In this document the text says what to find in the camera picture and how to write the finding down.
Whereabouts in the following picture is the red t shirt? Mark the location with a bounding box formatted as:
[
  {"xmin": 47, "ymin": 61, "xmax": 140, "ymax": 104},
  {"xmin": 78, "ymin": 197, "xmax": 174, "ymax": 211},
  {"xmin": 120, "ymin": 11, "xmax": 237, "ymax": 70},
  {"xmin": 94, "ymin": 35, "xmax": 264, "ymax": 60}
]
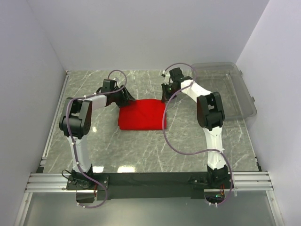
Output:
[{"xmin": 118, "ymin": 99, "xmax": 167, "ymax": 130}]

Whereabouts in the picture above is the clear plastic storage bin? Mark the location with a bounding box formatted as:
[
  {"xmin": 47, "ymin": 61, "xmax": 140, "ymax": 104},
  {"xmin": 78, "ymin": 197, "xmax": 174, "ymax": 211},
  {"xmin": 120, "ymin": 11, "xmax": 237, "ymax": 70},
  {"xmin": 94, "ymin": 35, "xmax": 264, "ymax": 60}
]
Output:
[{"xmin": 192, "ymin": 62, "xmax": 257, "ymax": 121}]

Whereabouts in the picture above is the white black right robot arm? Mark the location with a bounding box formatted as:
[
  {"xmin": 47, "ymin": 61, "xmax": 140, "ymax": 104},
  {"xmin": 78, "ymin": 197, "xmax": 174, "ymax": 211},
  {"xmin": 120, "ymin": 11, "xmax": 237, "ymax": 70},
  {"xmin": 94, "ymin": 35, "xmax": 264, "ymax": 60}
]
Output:
[{"xmin": 161, "ymin": 68, "xmax": 229, "ymax": 187}]

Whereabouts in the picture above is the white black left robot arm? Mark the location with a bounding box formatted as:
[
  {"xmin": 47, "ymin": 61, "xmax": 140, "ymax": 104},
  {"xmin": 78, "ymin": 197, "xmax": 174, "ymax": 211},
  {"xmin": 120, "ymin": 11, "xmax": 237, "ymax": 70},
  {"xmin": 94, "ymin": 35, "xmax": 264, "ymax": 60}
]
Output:
[{"xmin": 59, "ymin": 79, "xmax": 135, "ymax": 189}]

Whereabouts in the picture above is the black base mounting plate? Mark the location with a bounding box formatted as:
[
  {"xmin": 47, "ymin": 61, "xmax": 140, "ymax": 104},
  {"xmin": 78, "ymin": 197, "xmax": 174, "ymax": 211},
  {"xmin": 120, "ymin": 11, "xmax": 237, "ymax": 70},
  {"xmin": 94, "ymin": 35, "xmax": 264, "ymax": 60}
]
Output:
[{"xmin": 66, "ymin": 172, "xmax": 233, "ymax": 201}]

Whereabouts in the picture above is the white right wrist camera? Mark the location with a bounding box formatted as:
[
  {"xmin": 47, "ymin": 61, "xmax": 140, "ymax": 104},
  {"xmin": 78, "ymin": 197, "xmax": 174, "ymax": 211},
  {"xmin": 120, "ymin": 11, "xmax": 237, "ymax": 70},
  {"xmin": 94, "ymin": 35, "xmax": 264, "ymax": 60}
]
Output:
[{"xmin": 161, "ymin": 71, "xmax": 172, "ymax": 85}]

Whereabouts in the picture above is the aluminium front frame rail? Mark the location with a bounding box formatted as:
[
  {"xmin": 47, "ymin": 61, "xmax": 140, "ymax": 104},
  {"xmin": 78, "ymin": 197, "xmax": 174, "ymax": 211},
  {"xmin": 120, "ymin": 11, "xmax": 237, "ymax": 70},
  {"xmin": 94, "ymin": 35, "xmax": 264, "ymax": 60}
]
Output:
[{"xmin": 25, "ymin": 172, "xmax": 273, "ymax": 193}]

